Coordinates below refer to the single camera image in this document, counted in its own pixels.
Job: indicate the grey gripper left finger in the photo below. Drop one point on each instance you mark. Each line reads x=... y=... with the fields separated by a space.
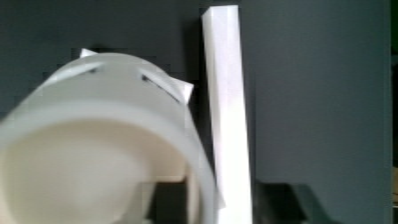
x=168 y=206

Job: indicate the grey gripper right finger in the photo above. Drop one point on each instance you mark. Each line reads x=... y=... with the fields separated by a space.
x=287 y=205

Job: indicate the white lamp shade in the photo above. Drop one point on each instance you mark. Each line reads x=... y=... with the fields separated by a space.
x=98 y=139

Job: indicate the white left wall bar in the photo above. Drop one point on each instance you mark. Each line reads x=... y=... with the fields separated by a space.
x=223 y=54

